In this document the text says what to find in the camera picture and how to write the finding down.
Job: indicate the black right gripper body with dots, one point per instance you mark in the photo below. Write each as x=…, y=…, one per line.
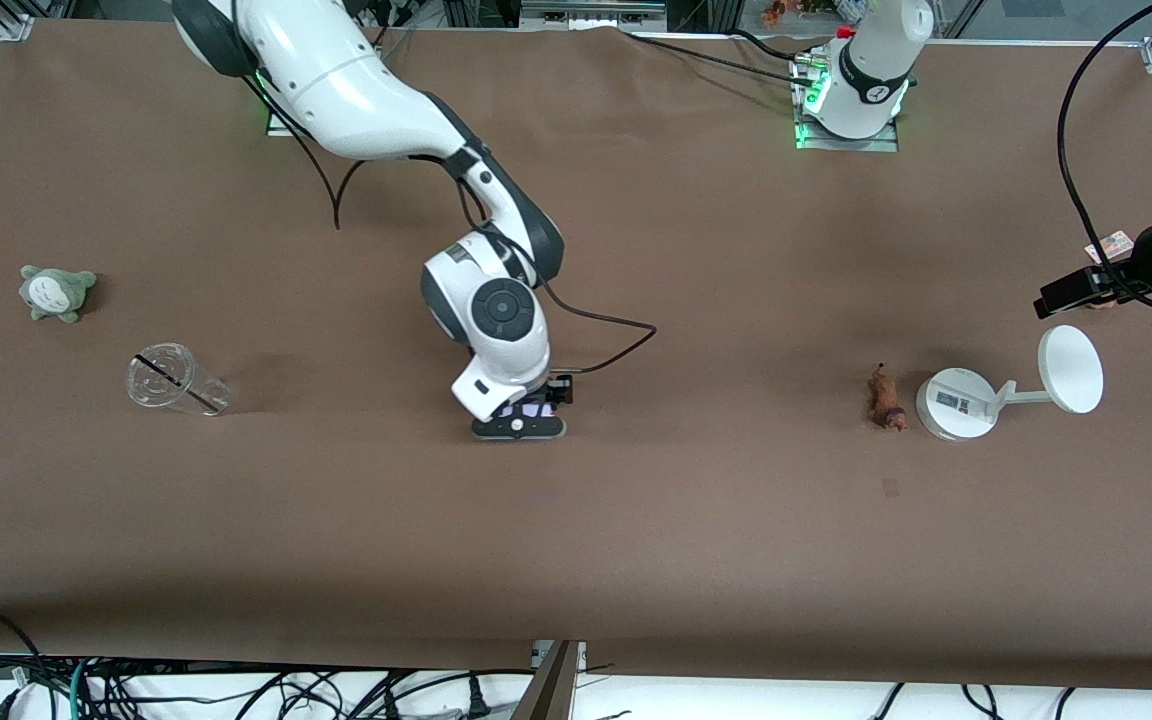
x=559, y=388

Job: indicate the brown lion statue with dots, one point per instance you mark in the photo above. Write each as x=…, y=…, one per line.
x=884, y=400

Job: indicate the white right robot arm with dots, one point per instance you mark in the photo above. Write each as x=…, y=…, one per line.
x=356, y=80

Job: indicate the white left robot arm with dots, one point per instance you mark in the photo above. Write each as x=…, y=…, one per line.
x=871, y=60

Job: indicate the white round phone stand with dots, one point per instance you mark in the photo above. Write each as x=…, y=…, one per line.
x=956, y=402

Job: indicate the small colourful card box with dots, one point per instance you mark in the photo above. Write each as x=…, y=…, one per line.
x=1109, y=246

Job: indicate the brown table cover sheet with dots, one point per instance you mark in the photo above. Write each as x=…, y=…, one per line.
x=736, y=550

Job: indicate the black drinking straw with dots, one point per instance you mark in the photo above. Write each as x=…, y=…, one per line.
x=176, y=382

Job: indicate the clear plastic cup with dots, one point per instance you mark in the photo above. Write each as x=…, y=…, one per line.
x=171, y=382

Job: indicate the grey green totoro plush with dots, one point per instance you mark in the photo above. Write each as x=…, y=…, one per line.
x=54, y=292

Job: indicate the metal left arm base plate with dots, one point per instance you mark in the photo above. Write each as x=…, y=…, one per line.
x=881, y=143

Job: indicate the grey table frame post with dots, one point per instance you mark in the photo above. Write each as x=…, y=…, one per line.
x=548, y=685

